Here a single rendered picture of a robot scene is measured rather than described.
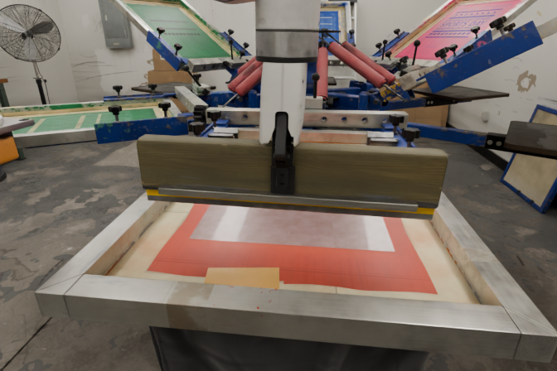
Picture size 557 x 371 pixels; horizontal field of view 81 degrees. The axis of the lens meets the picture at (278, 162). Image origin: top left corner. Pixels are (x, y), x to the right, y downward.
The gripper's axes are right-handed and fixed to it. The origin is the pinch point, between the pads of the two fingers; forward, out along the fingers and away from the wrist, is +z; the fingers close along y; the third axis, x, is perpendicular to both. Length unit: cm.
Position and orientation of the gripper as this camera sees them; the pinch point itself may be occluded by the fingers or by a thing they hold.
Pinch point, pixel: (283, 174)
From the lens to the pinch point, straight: 45.3
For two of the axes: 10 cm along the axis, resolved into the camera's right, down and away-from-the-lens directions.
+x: 9.9, 0.5, -1.0
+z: -0.1, 9.3, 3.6
